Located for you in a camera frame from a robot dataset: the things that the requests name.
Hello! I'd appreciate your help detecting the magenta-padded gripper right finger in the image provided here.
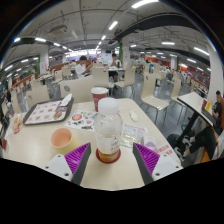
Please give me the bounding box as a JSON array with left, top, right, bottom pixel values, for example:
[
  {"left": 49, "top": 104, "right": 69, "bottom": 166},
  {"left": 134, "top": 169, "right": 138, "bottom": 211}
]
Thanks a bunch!
[{"left": 131, "top": 142, "right": 184, "bottom": 186}]

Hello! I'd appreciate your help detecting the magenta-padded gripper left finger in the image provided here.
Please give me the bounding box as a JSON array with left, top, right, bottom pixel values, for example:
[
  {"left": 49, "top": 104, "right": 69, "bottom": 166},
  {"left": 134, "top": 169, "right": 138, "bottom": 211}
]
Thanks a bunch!
[{"left": 41, "top": 142, "right": 92, "bottom": 186}]

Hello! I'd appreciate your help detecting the clear plastic drink bottle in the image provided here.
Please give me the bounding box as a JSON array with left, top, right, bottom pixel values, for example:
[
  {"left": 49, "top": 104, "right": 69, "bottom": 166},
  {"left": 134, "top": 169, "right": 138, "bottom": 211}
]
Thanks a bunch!
[{"left": 94, "top": 97, "right": 124, "bottom": 163}]

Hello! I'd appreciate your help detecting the red-text table sticker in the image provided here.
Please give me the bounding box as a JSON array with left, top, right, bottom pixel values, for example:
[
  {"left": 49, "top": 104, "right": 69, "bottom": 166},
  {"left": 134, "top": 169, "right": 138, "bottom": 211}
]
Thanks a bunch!
[{"left": 154, "top": 143, "right": 175, "bottom": 158}]

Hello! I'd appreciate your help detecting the yellow mug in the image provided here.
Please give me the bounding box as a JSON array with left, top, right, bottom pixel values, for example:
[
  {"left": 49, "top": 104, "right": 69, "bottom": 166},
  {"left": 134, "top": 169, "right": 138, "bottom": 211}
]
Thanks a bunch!
[{"left": 50, "top": 127, "right": 81, "bottom": 156}]

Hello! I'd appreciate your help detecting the flat round red coaster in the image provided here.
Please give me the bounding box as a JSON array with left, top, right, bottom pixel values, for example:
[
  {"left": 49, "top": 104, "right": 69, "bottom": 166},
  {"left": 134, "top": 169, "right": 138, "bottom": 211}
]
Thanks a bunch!
[{"left": 95, "top": 148, "right": 122, "bottom": 165}]

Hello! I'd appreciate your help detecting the clear plastic wrapper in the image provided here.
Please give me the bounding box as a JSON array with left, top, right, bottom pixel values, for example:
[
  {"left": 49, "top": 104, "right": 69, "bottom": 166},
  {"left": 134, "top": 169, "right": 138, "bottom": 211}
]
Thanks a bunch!
[{"left": 119, "top": 123, "right": 149, "bottom": 148}]

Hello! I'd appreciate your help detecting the colourful printed paper flyer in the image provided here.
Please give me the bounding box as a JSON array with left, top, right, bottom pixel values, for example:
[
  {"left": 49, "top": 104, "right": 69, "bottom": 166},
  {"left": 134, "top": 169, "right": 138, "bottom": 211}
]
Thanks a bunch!
[{"left": 64, "top": 109, "right": 98, "bottom": 133}]

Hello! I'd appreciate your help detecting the crumpled white tissue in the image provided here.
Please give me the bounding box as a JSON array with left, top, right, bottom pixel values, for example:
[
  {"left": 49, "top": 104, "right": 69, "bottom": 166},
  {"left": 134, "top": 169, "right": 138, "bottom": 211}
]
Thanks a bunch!
[{"left": 129, "top": 109, "right": 140, "bottom": 123}]

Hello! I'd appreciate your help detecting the dark food tray with liner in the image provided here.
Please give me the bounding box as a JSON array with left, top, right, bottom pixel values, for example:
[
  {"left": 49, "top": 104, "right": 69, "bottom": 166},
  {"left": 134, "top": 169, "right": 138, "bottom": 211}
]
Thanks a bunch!
[{"left": 22, "top": 97, "right": 75, "bottom": 126}]

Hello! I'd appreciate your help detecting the white paper napkin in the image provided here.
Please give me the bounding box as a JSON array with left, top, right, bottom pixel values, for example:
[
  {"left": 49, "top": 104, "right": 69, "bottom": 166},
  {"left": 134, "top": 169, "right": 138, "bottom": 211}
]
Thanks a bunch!
[{"left": 59, "top": 93, "right": 73, "bottom": 108}]

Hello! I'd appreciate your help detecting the person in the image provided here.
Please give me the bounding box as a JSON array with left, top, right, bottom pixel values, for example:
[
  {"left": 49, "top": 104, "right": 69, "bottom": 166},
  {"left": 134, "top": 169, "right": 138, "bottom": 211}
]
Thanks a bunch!
[
  {"left": 0, "top": 88, "right": 13, "bottom": 108},
  {"left": 174, "top": 89, "right": 224, "bottom": 162},
  {"left": 109, "top": 53, "right": 123, "bottom": 83},
  {"left": 74, "top": 55, "right": 94, "bottom": 79}
]

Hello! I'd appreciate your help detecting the red paper cup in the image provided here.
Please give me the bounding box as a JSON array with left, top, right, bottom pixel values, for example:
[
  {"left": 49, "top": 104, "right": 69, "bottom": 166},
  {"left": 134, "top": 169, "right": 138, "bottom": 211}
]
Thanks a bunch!
[{"left": 90, "top": 86, "right": 110, "bottom": 113}]

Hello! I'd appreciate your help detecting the beige chair with round hole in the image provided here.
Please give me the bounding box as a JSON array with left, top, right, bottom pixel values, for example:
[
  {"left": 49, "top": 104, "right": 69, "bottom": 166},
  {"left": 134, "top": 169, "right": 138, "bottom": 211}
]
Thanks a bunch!
[
  {"left": 59, "top": 75, "right": 95, "bottom": 103},
  {"left": 25, "top": 84, "right": 51, "bottom": 109}
]

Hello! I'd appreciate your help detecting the white side table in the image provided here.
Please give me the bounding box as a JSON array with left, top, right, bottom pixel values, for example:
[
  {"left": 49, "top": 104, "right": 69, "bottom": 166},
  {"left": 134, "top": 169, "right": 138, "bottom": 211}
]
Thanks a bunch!
[{"left": 176, "top": 91, "right": 218, "bottom": 129}]

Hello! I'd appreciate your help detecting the red pack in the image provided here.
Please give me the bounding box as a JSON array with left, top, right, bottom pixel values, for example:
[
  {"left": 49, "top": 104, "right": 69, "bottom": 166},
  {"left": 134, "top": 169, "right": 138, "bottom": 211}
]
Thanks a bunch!
[{"left": 0, "top": 137, "right": 8, "bottom": 150}]

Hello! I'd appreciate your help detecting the group of beige chairs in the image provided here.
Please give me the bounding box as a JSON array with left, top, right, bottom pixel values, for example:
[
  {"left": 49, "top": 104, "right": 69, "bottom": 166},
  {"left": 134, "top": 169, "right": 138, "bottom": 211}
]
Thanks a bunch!
[{"left": 9, "top": 59, "right": 201, "bottom": 108}]

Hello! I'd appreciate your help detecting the ceiling air conditioner unit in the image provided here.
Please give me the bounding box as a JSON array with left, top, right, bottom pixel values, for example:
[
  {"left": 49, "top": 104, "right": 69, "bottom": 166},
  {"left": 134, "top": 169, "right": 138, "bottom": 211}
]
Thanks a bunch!
[{"left": 48, "top": 24, "right": 69, "bottom": 37}]

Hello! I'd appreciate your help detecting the group of ceiling lights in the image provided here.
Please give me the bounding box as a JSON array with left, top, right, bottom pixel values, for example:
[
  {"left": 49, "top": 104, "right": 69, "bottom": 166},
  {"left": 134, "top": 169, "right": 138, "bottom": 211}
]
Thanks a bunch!
[{"left": 3, "top": 0, "right": 211, "bottom": 73}]

